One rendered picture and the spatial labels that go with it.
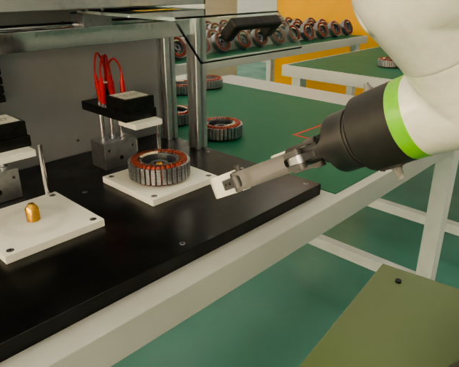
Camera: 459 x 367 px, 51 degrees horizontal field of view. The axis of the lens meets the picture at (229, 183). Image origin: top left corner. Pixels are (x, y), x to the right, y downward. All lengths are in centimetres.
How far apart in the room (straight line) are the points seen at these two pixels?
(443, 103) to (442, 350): 26
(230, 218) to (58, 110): 46
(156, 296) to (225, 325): 114
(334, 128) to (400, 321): 24
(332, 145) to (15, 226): 47
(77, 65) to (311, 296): 126
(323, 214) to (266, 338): 92
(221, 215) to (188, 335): 100
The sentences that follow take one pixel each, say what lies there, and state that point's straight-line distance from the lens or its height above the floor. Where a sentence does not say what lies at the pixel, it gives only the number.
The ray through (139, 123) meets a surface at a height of 88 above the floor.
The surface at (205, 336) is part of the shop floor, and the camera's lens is 171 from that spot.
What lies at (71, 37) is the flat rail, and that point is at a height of 103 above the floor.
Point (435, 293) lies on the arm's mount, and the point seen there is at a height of 75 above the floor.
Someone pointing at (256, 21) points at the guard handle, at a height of 106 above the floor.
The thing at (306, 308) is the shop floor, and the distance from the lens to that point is 185.
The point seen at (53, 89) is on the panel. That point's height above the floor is 92.
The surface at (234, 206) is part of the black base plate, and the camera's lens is 79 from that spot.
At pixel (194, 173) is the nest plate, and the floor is 78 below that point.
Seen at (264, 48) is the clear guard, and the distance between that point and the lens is 80.
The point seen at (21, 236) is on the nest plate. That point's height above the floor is 78.
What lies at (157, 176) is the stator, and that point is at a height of 80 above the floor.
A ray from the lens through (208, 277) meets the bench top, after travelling 66.
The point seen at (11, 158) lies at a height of 88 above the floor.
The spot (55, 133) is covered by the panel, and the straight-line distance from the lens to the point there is 105.
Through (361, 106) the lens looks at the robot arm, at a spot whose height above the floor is 99.
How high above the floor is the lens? 111
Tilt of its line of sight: 23 degrees down
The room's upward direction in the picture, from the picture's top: straight up
